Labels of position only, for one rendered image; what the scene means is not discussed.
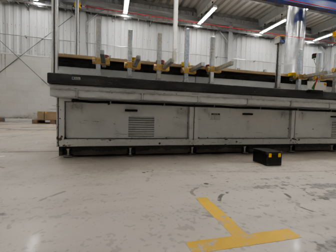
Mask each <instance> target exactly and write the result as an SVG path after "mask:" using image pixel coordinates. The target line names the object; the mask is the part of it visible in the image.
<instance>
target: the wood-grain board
mask: <svg viewBox="0 0 336 252"><path fill-rule="evenodd" d="M58 57H59V58H69V59H81V60H92V59H93V58H95V57H96V56H87V55H76V54H65V53H58ZM109 59H110V62H115V63H124V62H127V61H128V60H127V59H120V58H109ZM140 63H141V65H150V66H153V65H156V62H153V61H142V60H140ZM169 67H173V68H183V67H182V65H181V64H175V63H173V64H171V65H170V66H169ZM199 70H206V67H205V66H204V67H202V68H200V69H199ZM221 71H222V72H231V73H243V74H255V75H266V76H276V73H274V72H263V71H252V70H241V69H230V68H224V69H222V70H221ZM281 77H289V78H291V77H290V76H288V74H285V73H281ZM326 81H333V78H327V79H326Z"/></svg>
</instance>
